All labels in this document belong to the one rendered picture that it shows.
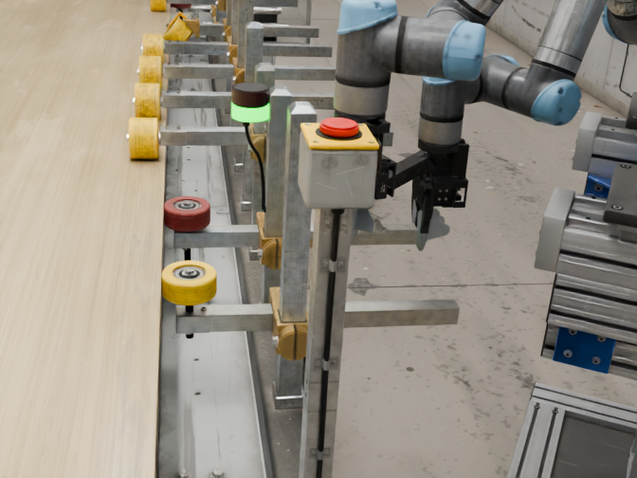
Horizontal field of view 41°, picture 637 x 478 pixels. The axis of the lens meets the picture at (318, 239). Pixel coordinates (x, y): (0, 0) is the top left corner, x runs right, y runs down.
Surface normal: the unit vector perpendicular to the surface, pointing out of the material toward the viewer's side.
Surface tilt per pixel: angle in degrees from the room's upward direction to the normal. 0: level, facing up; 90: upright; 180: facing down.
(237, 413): 0
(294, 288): 90
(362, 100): 90
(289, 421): 0
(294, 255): 90
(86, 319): 0
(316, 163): 90
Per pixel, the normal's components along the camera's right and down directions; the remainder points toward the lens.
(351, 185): 0.15, 0.43
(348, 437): 0.06, -0.90
